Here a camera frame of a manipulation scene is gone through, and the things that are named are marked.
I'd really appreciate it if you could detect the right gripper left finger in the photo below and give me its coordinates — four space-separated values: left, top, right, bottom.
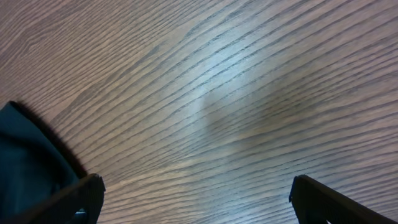
1 174 106 224

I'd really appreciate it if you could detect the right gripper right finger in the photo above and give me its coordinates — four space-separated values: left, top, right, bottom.
289 175 397 224

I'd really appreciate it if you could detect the black polo shirt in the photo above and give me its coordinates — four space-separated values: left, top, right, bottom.
1 101 86 220

